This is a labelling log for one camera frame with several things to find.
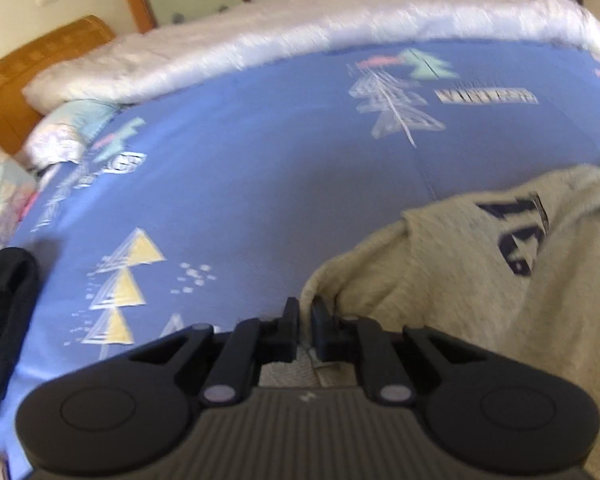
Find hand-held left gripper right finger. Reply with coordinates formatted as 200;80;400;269
312;295;487;407

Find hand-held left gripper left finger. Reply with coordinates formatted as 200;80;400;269
128;297;301;407

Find light pants with navy print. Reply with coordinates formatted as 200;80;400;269
260;165;600;480

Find blue printed bed sheet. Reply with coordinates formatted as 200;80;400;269
0;37;600;480

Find black cloth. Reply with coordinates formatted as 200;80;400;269
0;247;42;430

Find small floral pillow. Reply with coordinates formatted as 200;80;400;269
24;99;122;167

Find white quilt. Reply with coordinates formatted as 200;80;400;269
22;0;600;113

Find large floral pillow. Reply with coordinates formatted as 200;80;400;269
0;129;37;263

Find wooden headboard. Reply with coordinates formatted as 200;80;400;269
0;15;117;157

